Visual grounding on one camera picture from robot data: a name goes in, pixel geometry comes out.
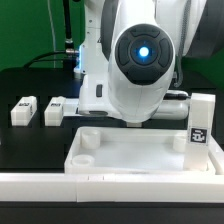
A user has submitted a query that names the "white desk top tray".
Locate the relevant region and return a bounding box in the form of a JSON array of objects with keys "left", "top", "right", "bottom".
[{"left": 63, "top": 125, "right": 224, "bottom": 176}]

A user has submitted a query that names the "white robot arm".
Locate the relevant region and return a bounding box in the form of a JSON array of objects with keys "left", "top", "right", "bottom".
[{"left": 78, "top": 0, "right": 224, "bottom": 123}]

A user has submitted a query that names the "white marker sheet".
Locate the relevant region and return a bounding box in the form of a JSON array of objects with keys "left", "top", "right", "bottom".
[{"left": 63, "top": 98, "right": 79, "bottom": 117}]

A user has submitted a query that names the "white front fence bar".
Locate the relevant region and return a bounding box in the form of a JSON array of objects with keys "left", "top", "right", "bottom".
[{"left": 0, "top": 173, "right": 224, "bottom": 203}]

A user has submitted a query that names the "black cable vertical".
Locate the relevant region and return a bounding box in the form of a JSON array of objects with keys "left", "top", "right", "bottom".
[{"left": 63, "top": 0, "right": 74, "bottom": 70}]

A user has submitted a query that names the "black cable horizontal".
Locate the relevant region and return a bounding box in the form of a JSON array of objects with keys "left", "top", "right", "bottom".
[{"left": 22, "top": 49, "right": 80, "bottom": 69}]

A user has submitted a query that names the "thin white cable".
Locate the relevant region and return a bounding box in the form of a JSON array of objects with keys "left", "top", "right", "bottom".
[{"left": 46, "top": 0, "right": 57, "bottom": 69}]

